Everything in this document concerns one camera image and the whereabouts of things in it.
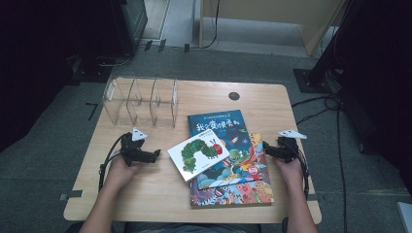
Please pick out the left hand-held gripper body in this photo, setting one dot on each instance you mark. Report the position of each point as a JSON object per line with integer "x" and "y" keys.
{"x": 132, "y": 152}

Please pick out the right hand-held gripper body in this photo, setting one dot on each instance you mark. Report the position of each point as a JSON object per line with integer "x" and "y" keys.
{"x": 287, "y": 150}

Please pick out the white caterpillar picture book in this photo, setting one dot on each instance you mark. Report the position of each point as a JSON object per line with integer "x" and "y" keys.
{"x": 200, "y": 155}

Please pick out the clear acrylic book rack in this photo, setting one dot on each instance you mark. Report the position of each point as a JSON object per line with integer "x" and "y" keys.
{"x": 142, "y": 102}

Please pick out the dark blue picture book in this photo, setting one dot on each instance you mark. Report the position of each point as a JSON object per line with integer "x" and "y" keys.
{"x": 220, "y": 123}

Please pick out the light blue animal picture book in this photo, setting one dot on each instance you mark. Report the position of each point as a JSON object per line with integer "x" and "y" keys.
{"x": 233, "y": 195}

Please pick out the person's right hand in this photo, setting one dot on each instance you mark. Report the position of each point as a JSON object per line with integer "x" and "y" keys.
{"x": 291, "y": 173}

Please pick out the person's left hand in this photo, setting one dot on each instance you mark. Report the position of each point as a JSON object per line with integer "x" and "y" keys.
{"x": 119, "y": 173}

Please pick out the dark round table grommet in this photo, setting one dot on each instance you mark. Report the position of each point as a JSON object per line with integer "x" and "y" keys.
{"x": 233, "y": 96}

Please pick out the grey tape strip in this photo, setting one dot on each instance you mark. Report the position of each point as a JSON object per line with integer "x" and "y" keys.
{"x": 73, "y": 195}

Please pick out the black metal stand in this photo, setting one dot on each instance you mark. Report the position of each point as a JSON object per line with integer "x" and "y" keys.
{"x": 330, "y": 55}

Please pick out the light wooden furniture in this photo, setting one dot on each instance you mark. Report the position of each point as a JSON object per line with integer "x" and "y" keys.
{"x": 311, "y": 35}

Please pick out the black cabinet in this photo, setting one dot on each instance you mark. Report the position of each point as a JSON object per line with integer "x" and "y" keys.
{"x": 132, "y": 22}

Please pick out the white box corner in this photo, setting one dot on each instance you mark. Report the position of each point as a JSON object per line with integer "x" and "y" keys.
{"x": 406, "y": 216}

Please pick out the black stand base plate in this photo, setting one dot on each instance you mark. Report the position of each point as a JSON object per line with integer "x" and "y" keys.
{"x": 311, "y": 82}

